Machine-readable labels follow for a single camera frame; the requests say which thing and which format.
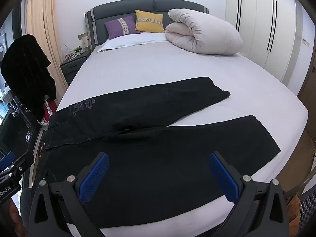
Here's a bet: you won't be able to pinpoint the grey nightstand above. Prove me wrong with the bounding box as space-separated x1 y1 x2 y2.
60 51 92 85

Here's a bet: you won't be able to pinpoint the white wardrobe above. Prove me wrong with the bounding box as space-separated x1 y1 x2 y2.
225 0 297 89

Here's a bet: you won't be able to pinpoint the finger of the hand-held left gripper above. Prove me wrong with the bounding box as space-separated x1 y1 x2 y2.
0 151 34 177
0 152 16 169

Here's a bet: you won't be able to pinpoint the flat white pillow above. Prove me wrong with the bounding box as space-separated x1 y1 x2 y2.
97 32 171 53

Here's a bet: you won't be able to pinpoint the bed with white sheet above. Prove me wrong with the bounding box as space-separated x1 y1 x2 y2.
49 33 309 237

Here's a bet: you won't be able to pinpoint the yellow pillow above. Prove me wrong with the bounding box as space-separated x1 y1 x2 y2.
135 10 165 33

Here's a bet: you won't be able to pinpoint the purple pillow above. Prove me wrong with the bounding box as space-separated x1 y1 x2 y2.
104 15 142 40

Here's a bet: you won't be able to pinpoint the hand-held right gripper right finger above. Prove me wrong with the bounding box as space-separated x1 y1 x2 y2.
209 152 289 237

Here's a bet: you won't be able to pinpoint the black pants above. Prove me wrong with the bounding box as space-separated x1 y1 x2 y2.
37 76 281 230

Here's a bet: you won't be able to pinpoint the black jacket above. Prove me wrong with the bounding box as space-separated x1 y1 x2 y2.
1 35 57 121

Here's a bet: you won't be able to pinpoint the grey padded headboard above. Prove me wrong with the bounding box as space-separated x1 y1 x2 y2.
84 0 210 52

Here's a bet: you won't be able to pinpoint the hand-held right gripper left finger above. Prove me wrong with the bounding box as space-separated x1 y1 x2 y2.
28 152 110 237

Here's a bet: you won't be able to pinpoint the brown cloth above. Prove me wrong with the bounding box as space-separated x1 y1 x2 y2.
284 191 302 228

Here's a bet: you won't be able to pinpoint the beige curtain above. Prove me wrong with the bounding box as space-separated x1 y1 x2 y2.
26 0 68 94

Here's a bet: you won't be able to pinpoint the red and white cloth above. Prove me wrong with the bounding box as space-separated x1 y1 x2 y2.
37 99 58 129

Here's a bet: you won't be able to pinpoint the metal mesh chair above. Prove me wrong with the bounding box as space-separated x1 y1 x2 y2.
281 165 316 235

